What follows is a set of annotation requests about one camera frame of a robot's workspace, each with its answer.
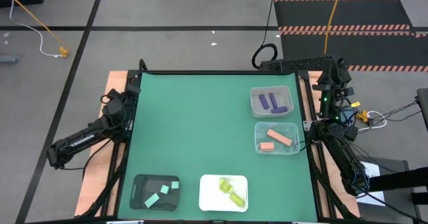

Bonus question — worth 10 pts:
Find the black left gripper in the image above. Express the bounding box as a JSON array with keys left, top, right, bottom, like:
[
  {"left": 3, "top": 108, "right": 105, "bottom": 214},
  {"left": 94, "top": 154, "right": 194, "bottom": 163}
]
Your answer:
[{"left": 101, "top": 82, "right": 142, "bottom": 127}]

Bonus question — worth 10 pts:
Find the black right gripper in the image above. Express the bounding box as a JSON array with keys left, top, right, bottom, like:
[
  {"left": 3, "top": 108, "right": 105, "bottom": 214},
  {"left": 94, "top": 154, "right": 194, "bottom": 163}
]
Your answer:
[{"left": 312, "top": 58, "right": 354, "bottom": 118}]

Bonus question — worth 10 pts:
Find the long orange block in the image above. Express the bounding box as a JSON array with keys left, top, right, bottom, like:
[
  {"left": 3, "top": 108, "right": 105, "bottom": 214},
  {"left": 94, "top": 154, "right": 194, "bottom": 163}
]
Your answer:
[{"left": 265, "top": 128, "right": 294, "bottom": 148}]

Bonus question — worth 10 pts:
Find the large teal block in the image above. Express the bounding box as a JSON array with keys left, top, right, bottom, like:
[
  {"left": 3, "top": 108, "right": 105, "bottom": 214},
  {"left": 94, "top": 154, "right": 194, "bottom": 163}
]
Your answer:
[{"left": 144, "top": 193, "right": 161, "bottom": 209}]

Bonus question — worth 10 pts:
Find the yellow cylinder block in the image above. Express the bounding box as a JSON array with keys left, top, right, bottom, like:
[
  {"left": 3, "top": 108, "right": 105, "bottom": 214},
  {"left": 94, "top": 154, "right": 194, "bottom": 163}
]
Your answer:
[{"left": 229, "top": 192, "right": 246, "bottom": 208}]

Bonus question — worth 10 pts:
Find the black striped-edge floor mat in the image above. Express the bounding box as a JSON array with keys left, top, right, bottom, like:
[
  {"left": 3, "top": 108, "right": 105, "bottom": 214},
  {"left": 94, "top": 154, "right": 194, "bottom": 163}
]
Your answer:
[{"left": 274, "top": 0, "right": 428, "bottom": 73}]

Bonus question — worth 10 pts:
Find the black perforated case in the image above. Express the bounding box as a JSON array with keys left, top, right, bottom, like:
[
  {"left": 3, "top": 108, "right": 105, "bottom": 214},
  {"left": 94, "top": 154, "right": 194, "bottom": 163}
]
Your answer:
[{"left": 259, "top": 55, "right": 335, "bottom": 73}]

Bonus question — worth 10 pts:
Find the green table mat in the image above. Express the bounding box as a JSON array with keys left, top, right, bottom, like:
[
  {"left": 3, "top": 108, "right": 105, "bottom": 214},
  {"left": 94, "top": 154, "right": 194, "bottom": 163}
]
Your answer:
[{"left": 116, "top": 72, "right": 318, "bottom": 223}]

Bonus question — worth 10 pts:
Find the grey plastic bin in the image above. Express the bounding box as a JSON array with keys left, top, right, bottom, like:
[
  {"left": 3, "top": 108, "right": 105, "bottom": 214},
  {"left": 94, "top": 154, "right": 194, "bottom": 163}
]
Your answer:
[{"left": 250, "top": 85, "right": 295, "bottom": 118}]

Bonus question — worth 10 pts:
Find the clear plastic bin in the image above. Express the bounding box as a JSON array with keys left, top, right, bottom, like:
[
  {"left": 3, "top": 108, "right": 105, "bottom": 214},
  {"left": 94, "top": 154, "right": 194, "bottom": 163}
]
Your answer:
[{"left": 254, "top": 121, "right": 301, "bottom": 156}]

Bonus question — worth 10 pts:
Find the dark smoky plastic bin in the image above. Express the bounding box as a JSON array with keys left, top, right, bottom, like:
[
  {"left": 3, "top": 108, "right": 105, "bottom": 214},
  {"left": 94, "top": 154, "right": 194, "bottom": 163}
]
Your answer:
[{"left": 129, "top": 173, "right": 181, "bottom": 212}]

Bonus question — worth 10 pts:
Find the black furniture piece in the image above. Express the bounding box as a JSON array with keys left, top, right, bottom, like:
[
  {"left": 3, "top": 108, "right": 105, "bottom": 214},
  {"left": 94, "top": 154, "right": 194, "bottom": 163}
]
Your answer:
[{"left": 367, "top": 156, "right": 428, "bottom": 224}]

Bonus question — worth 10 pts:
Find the white paper sheet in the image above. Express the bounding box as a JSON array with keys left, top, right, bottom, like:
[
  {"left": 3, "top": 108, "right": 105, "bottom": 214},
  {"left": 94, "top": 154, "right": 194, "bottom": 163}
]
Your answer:
[{"left": 354, "top": 161, "right": 386, "bottom": 207}]

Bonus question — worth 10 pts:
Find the white plastic bin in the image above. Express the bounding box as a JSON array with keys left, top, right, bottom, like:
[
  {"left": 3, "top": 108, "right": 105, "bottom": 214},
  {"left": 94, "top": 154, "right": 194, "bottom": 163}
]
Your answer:
[{"left": 199, "top": 174, "right": 249, "bottom": 213}]

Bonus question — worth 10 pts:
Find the black aluminium table frame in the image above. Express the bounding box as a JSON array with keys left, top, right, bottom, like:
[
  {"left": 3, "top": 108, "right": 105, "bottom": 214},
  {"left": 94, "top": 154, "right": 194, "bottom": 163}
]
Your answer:
[{"left": 75, "top": 58, "right": 362, "bottom": 224}]

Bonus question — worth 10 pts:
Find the yellow floor cable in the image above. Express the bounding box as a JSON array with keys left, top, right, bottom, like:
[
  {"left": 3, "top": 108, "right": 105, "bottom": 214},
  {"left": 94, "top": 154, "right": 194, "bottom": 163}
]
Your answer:
[{"left": 323, "top": 0, "right": 345, "bottom": 56}]

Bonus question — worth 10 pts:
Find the white looped cable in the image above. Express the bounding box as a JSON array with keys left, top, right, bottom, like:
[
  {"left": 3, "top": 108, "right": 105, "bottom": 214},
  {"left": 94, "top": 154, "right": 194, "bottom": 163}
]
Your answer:
[{"left": 357, "top": 110, "right": 388, "bottom": 131}]

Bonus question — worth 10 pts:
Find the black looped floor cable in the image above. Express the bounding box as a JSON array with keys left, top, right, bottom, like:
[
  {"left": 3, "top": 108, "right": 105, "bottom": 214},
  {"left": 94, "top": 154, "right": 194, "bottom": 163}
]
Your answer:
[{"left": 251, "top": 0, "right": 279, "bottom": 70}]

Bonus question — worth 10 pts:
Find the white floor cable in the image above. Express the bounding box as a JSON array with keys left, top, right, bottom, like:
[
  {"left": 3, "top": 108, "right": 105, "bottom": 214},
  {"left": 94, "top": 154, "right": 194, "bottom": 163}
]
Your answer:
[{"left": 7, "top": 0, "right": 62, "bottom": 58}]

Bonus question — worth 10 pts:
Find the yellow cable with plug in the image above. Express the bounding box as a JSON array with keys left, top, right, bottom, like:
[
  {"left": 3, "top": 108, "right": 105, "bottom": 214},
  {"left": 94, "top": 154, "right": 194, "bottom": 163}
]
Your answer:
[{"left": 0, "top": 0, "right": 70, "bottom": 58}]

